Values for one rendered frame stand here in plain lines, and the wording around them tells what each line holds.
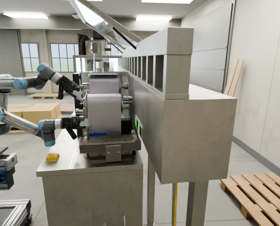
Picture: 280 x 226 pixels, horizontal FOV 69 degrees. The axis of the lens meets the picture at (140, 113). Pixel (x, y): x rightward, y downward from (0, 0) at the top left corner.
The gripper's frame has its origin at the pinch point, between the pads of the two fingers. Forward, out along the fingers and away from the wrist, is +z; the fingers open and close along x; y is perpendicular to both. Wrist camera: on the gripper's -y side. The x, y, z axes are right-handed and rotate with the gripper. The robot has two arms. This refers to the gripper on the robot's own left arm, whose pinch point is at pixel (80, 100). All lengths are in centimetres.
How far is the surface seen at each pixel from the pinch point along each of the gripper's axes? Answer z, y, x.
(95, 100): 7.7, 7.3, -6.1
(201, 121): 32, 39, -90
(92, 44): -22, 37, 51
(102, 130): 24.8, -7.2, -6.6
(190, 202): 60, 11, -80
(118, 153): 38.7, -7.3, -28.3
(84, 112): 7.2, -6.1, 0.7
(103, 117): 19.7, 1.0, -6.6
